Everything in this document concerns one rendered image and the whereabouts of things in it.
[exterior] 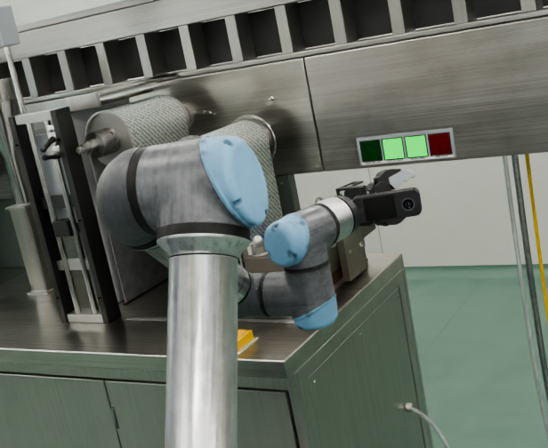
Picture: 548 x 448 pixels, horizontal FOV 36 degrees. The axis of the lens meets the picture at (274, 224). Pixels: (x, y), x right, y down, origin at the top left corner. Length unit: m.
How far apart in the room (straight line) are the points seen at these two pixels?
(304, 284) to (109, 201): 0.41
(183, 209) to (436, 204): 3.71
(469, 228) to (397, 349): 2.51
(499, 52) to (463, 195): 2.66
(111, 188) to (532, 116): 1.16
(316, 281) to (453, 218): 3.33
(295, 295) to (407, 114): 0.82
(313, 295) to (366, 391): 0.70
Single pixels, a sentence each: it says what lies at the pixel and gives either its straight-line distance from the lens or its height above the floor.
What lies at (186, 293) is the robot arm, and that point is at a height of 1.25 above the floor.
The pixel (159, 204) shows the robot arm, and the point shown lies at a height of 1.35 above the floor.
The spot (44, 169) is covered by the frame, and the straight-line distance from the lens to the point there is 2.12.
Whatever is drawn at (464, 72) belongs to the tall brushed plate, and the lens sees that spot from 2.00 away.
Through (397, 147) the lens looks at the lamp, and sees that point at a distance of 2.07.
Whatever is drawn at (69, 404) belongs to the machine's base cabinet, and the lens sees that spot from 2.13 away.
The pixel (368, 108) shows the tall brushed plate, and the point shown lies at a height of 1.29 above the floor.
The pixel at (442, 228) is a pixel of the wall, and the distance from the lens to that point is 4.67.
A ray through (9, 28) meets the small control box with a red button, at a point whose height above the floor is 1.65.
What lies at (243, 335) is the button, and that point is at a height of 0.92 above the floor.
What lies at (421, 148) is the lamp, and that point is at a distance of 2.05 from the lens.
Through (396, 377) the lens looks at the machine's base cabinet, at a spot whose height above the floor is 0.62.
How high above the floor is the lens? 1.54
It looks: 13 degrees down
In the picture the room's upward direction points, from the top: 11 degrees counter-clockwise
